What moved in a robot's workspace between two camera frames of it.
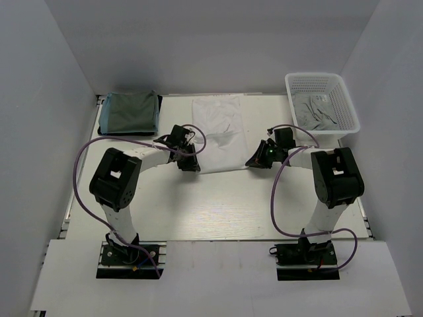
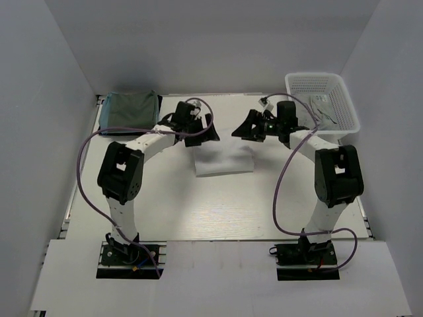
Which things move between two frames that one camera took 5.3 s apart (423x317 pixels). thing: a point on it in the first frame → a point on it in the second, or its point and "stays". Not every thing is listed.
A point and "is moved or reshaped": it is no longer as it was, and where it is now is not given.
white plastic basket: x=321 y=102 stays
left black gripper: x=192 y=166 → x=211 y=135
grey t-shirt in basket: x=314 y=112 stays
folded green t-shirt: x=131 y=111 stays
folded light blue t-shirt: x=104 y=122 stays
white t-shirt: x=218 y=133 is moved or reshaped
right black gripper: x=258 y=159 → x=246 y=131
